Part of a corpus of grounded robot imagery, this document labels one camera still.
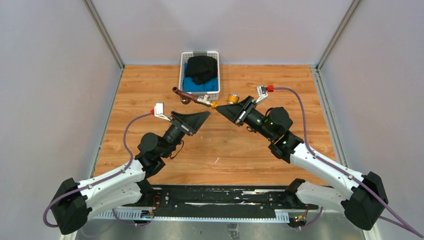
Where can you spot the yellow brass faucet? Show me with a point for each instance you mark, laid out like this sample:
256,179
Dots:
231,99

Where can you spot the black cloth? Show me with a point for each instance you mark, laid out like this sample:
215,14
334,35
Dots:
202,68

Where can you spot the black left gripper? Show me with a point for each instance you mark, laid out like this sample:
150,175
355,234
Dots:
189,123

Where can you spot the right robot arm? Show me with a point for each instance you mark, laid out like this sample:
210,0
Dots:
324,165

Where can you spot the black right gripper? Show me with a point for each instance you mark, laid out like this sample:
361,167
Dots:
238,112

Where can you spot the brown faucet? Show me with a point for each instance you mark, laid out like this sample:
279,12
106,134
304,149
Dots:
185,97

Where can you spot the aluminium frame rail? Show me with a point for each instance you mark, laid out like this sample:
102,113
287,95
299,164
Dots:
143,202

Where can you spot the silver pipe fitting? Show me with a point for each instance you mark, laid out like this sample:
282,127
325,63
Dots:
204,100

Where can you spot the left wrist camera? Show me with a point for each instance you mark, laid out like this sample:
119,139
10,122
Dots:
159,111

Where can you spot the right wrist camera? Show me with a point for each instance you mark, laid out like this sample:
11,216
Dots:
263,93

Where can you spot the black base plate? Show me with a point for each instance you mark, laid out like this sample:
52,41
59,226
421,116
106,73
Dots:
222,201

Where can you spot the blue cloth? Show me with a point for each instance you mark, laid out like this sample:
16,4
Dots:
188,85

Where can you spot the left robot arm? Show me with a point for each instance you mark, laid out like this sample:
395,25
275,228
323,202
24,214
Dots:
116,179

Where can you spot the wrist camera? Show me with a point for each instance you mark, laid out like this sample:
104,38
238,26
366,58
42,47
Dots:
159,111
263,93

